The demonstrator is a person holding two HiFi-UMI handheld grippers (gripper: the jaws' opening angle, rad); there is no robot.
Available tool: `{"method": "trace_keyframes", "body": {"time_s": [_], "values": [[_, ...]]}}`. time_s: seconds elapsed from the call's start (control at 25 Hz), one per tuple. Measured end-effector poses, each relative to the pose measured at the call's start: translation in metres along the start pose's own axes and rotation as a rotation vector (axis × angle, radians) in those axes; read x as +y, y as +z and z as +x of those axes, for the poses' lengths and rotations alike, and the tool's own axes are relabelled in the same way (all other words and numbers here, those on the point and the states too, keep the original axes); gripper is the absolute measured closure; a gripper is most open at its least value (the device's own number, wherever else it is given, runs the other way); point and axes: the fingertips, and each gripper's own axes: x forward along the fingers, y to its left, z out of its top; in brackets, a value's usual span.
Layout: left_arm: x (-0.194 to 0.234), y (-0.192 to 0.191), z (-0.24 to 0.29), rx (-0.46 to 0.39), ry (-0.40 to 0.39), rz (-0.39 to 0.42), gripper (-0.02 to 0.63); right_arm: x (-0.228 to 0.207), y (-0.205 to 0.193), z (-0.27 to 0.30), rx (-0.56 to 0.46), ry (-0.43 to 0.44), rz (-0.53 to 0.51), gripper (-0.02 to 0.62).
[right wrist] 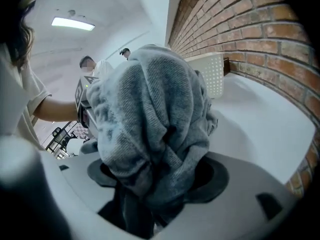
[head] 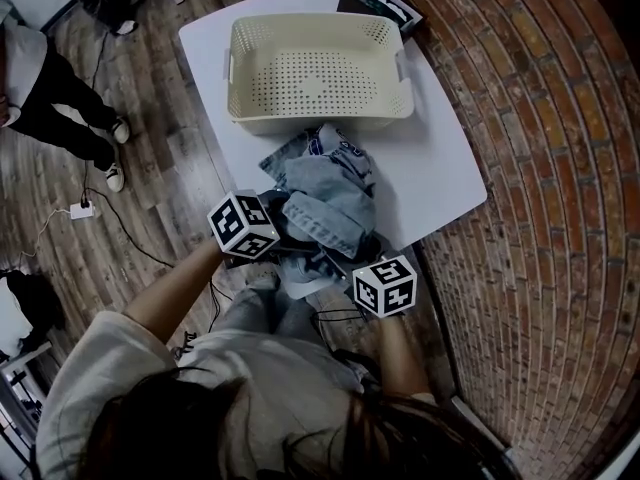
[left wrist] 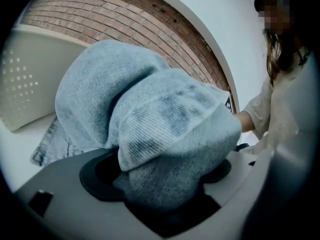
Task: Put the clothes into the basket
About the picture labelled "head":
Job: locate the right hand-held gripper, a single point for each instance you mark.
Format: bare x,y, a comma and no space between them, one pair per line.
387,288

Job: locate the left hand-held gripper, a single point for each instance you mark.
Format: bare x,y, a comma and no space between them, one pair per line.
242,228

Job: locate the blue denim garment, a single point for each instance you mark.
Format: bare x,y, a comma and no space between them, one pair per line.
325,193

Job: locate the cream perforated plastic basket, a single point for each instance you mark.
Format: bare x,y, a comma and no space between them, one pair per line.
310,78

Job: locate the person's left forearm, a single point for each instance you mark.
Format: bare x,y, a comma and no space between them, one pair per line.
170,293

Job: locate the person's right forearm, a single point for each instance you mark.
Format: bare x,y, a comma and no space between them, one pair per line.
400,358

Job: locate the black tissue box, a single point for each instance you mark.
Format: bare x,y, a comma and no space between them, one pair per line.
380,3

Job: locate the person's grey jeans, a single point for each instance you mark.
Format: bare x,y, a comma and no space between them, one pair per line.
260,313

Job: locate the person's white shirt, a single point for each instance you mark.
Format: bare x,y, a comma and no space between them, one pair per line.
280,368

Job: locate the white power strip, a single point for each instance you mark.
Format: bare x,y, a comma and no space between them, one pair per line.
82,211

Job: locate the black bag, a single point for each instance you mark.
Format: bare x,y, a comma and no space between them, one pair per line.
45,303

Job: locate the white tape roll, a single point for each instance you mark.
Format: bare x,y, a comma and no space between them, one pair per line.
7,116

